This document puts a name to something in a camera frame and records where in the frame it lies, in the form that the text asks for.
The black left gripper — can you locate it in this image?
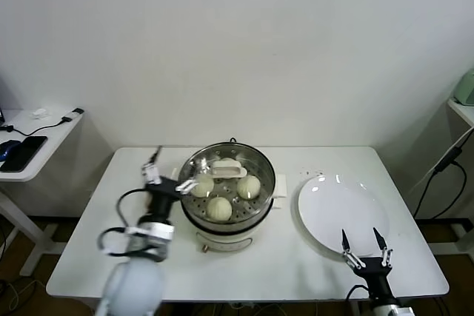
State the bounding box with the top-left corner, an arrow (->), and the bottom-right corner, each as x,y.
141,145 -> 199,201

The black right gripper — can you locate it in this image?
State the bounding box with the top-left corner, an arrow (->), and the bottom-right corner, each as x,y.
341,226 -> 393,294

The glass lid with cream handle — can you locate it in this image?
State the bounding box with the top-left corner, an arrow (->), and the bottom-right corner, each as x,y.
178,142 -> 277,221

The perforated steel steamer basket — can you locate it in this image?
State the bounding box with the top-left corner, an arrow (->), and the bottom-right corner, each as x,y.
167,141 -> 290,225

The white round plate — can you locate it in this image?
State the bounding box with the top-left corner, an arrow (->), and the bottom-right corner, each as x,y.
297,174 -> 390,258

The white electric cooker base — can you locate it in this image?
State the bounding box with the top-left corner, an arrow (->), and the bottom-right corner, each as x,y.
181,197 -> 287,255

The small black white adapter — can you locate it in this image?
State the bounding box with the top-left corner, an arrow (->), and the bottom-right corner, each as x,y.
61,107 -> 85,123

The white side table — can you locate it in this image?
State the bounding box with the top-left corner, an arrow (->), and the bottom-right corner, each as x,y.
0,108 -> 85,276

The black smartphone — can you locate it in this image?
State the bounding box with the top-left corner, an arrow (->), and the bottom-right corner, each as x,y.
0,135 -> 50,173

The blue computer mouse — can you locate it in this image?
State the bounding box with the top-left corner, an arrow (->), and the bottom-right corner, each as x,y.
0,139 -> 22,161

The white desk with legs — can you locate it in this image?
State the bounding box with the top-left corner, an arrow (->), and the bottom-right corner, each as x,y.
414,96 -> 474,256

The mint green appliance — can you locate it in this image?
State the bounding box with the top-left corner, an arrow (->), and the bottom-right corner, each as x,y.
453,68 -> 474,106

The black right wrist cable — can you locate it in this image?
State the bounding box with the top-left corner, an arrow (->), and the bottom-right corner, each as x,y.
346,284 -> 371,301

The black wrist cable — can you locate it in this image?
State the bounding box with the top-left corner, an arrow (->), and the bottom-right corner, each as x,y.
96,187 -> 158,258
346,284 -> 371,301

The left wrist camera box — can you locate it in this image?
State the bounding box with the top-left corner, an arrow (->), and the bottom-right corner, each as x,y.
124,221 -> 176,243

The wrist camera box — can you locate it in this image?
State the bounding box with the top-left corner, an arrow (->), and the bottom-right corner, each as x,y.
124,221 -> 176,243
392,303 -> 416,316

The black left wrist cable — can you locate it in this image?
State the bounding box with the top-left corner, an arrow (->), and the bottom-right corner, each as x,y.
96,187 -> 158,258

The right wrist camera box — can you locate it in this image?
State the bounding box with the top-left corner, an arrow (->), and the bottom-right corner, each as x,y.
392,303 -> 416,316

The white power cable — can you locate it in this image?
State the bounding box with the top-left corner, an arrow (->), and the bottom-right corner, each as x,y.
407,129 -> 474,198

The black power adapter with cable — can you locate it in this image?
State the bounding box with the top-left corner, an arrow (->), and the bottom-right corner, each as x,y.
413,147 -> 469,220

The black cable with plug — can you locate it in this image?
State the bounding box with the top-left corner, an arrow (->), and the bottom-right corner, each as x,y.
0,118 -> 72,136

